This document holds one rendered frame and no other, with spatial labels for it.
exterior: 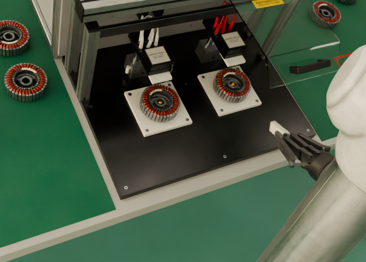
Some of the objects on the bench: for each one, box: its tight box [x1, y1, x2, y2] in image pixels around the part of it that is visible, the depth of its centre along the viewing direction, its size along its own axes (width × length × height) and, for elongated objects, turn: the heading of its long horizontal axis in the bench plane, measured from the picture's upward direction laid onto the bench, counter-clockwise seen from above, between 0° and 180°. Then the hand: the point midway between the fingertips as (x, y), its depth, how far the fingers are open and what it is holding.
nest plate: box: [124, 81, 192, 137], centre depth 148 cm, size 15×15×1 cm
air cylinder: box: [124, 53, 148, 79], centre depth 153 cm, size 5×8×6 cm
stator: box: [0, 20, 29, 56], centre depth 150 cm, size 11×11×4 cm
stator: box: [213, 68, 251, 103], centre depth 156 cm, size 11×11×4 cm
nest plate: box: [197, 65, 262, 117], centre depth 158 cm, size 15×15×1 cm
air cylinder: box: [195, 39, 222, 63], centre depth 163 cm, size 5×8×6 cm
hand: (279, 131), depth 141 cm, fingers closed
